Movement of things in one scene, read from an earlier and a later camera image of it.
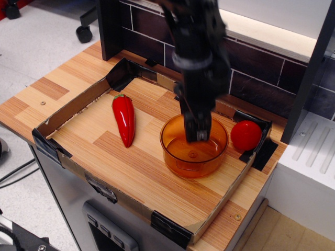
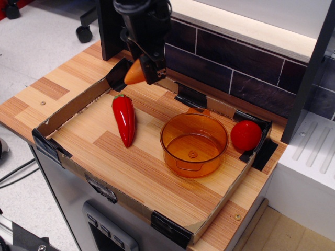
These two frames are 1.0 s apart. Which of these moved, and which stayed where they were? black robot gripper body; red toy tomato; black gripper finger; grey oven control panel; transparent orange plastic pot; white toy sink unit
Moved: black gripper finger; black robot gripper body
Stayed: grey oven control panel; white toy sink unit; transparent orange plastic pot; red toy tomato
